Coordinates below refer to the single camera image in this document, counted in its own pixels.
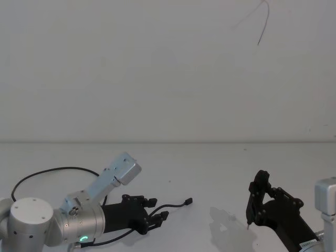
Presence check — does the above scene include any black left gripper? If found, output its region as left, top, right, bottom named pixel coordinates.
left=102, top=194, right=170, bottom=235

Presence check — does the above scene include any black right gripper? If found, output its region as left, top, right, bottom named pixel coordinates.
left=246, top=170, right=324, bottom=252

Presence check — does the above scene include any white table cloth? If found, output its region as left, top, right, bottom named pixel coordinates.
left=0, top=142, right=336, bottom=252

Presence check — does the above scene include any thin black cable with plug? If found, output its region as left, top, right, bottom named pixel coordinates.
left=11, top=166, right=194, bottom=249

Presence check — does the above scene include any plain pale wall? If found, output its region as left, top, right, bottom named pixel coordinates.
left=0, top=0, right=336, bottom=144

